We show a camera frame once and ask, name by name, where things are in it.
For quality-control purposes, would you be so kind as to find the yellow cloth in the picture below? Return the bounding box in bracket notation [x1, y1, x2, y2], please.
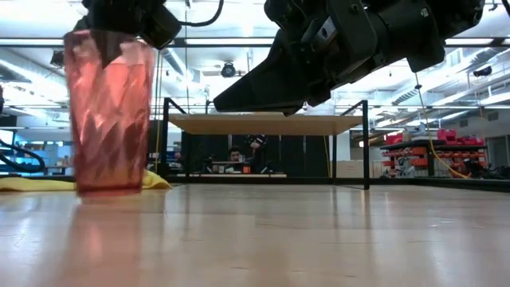
[0, 169, 173, 193]

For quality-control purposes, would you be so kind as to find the wooden shelf with black legs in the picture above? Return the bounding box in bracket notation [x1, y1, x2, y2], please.
[161, 97, 371, 191]

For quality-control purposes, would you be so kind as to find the black metal table frame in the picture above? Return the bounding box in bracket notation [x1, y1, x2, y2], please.
[167, 174, 510, 193]

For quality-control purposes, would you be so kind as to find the person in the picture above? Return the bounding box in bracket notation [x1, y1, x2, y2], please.
[226, 133, 273, 175]

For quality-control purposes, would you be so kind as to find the rack with red bins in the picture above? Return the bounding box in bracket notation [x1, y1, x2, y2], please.
[380, 127, 488, 179]

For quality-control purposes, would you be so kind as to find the beige cardboard box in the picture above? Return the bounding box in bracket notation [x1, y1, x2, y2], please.
[336, 159, 376, 179]

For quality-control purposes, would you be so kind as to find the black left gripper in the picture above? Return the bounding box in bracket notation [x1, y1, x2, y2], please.
[73, 0, 183, 69]

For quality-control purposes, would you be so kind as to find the black ceiling spotlight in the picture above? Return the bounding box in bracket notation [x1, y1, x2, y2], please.
[220, 61, 237, 79]

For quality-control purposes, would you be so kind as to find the yellow hanging cord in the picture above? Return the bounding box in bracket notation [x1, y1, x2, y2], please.
[413, 73, 472, 180]

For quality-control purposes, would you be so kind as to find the thick black hose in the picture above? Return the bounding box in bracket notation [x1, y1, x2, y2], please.
[0, 137, 46, 175]

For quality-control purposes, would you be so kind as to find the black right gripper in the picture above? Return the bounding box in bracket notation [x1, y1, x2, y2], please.
[213, 0, 446, 117]

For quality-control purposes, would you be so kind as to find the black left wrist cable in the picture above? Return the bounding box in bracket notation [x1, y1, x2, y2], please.
[178, 0, 225, 28]

